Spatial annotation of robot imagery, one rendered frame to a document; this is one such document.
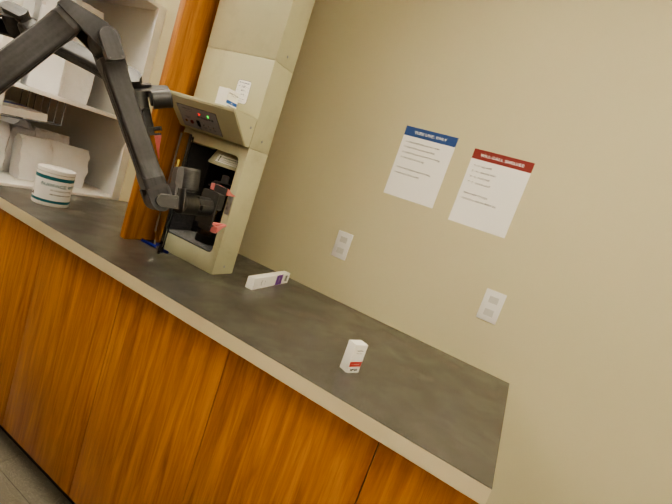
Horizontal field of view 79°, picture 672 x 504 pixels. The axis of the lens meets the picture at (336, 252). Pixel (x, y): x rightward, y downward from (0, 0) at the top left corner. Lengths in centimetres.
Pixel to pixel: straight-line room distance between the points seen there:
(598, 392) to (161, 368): 137
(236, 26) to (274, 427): 131
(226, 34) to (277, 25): 22
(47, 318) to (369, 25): 166
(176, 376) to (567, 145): 144
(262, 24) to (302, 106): 46
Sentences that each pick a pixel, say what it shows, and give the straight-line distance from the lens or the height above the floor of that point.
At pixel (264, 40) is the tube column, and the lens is 156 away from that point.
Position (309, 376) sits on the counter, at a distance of 101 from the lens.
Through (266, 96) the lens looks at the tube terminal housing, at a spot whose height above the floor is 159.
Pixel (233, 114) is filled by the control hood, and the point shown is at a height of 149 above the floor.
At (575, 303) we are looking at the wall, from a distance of 156.
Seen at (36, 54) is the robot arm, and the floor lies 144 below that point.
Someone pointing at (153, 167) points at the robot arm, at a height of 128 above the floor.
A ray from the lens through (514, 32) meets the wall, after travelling 174.
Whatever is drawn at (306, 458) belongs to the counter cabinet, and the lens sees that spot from 110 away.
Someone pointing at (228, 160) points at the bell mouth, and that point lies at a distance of 156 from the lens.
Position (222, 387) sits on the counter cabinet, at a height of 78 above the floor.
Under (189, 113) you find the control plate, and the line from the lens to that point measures 158.
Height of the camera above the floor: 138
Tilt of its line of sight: 9 degrees down
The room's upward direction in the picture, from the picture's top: 19 degrees clockwise
